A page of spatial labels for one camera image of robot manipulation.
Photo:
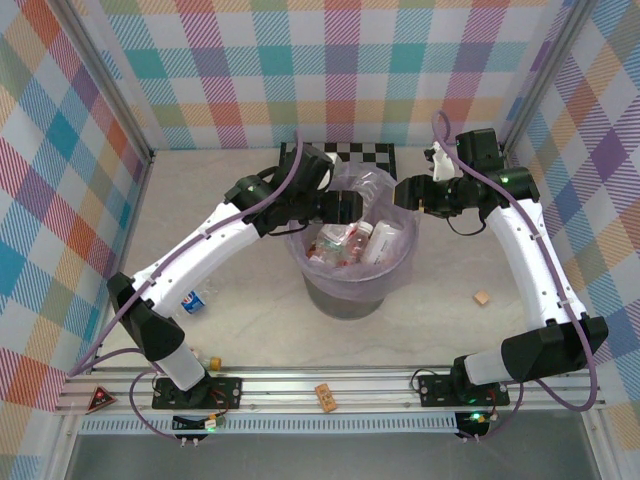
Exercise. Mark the wooden tag with print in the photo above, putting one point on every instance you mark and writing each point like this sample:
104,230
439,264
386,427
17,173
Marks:
325,397

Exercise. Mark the aluminium rail base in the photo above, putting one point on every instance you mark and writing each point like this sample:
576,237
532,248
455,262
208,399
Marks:
300,387

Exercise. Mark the black white checkerboard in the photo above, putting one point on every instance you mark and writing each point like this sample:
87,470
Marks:
360,150

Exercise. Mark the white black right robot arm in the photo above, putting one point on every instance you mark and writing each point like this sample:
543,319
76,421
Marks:
530,260

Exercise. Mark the clear bottle blue label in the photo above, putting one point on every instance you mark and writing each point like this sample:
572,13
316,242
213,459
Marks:
192,301

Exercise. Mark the clear bottle red label orange cap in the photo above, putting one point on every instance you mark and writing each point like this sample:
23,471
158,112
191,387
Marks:
215,361

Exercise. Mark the pink red bottle white cap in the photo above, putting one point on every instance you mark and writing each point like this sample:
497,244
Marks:
357,245

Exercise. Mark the aluminium frame post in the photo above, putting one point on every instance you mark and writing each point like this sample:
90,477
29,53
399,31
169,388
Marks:
105,80
547,75

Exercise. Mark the small wooden block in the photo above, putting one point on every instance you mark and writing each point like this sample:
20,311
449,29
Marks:
481,298

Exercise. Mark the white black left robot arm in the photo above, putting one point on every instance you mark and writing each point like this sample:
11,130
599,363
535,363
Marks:
200,250

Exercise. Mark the grey bin with liner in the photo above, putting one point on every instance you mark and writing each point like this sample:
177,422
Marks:
350,282

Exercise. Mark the red triangle warning sign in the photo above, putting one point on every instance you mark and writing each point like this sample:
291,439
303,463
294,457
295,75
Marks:
100,398

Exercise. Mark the yellow power connector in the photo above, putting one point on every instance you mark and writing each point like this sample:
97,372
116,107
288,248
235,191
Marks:
212,424
477,419

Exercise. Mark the grey round waste bin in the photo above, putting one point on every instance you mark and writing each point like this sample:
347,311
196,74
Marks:
347,305

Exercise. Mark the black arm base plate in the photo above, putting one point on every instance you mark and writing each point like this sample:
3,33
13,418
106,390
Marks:
225,392
435,390

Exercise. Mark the white plastic bottle with label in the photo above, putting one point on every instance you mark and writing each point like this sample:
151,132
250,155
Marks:
385,242

